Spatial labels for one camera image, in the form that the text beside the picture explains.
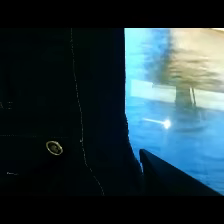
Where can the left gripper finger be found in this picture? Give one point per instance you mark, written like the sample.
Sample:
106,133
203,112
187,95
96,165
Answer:
166,180

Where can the black garment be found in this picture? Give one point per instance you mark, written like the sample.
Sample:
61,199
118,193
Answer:
50,100

